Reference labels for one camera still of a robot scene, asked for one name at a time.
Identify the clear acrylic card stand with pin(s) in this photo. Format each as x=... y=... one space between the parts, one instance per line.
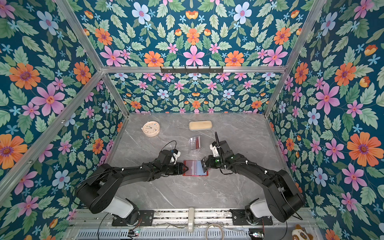
x=192 y=146

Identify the cards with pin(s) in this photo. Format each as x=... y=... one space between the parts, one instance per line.
x=198 y=143

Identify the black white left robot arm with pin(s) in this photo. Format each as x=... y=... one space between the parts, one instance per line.
x=98 y=192

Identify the black hook bar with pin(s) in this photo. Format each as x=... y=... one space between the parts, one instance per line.
x=190 y=70

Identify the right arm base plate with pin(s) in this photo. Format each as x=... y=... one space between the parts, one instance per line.
x=243 y=217

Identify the pink round alarm clock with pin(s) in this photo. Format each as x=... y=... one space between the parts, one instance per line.
x=151 y=129

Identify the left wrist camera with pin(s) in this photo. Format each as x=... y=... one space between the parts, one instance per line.
x=175 y=155

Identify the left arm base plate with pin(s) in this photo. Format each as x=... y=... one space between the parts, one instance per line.
x=137 y=218

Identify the beige glasses case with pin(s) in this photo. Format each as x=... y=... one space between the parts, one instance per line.
x=200 y=125

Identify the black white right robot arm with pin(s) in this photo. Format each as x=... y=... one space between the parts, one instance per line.
x=282 y=199

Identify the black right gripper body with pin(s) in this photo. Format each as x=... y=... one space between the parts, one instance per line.
x=214 y=162

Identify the white rail clip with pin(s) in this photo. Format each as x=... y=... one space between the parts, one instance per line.
x=191 y=219

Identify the red leather card holder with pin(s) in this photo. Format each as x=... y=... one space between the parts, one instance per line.
x=195 y=169

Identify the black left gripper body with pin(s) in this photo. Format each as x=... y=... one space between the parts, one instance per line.
x=173 y=169

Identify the white vent grille strip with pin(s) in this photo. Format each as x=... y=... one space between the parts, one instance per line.
x=163 y=234

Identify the aluminium front rail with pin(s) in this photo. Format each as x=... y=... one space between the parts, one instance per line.
x=179 y=217

